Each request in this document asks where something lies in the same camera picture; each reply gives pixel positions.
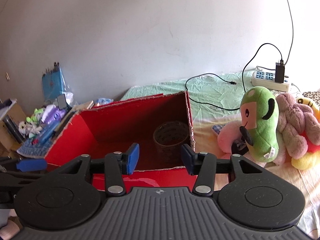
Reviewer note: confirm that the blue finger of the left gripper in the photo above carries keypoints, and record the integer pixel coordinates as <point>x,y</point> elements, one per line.
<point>30,165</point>

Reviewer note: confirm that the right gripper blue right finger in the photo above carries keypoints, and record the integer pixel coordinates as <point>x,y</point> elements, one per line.
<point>189,158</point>

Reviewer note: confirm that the blue checkered cloth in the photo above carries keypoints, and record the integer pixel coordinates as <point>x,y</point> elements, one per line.
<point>36,151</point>

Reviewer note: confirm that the green plush toy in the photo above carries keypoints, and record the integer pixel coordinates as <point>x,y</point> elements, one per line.
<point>259,116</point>

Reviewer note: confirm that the purple tissue pack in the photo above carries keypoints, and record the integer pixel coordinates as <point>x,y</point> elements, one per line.
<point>52,113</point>

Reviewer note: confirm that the small green white plush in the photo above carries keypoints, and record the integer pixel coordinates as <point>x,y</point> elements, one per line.
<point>31,127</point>

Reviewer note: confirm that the white power strip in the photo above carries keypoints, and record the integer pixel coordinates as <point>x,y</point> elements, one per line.
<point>267,79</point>

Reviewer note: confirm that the stack of books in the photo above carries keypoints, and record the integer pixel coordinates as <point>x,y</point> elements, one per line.
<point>72,111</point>

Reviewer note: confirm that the blue pencil case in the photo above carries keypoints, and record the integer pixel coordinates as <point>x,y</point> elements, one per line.
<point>46,133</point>

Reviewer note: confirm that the black power adapter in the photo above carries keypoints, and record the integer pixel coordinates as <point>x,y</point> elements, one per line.
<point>280,72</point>

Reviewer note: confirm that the blue plastic bag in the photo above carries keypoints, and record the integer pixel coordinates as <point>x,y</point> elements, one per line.
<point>53,82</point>

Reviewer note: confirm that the red cardboard box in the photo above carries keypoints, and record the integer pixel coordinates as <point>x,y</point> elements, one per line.
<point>116,126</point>

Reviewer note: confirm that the mauve knotted plush toy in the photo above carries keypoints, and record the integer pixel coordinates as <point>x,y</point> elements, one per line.
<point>297,125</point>

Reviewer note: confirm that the black cylindrical bottle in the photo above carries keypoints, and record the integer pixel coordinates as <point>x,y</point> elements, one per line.
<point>13,129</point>

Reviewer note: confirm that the pink plush toy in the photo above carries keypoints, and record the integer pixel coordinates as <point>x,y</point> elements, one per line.
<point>230,141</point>

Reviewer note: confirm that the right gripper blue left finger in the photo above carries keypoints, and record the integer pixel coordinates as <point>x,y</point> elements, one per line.
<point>129,159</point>

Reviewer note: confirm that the yellow red plush toy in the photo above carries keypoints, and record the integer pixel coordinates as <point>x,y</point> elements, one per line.
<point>311,157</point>

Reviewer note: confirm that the woven wicker basket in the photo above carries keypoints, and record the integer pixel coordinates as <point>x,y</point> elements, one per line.
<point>171,135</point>

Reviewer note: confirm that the small mirror stand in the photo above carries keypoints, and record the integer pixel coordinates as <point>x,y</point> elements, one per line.
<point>61,101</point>

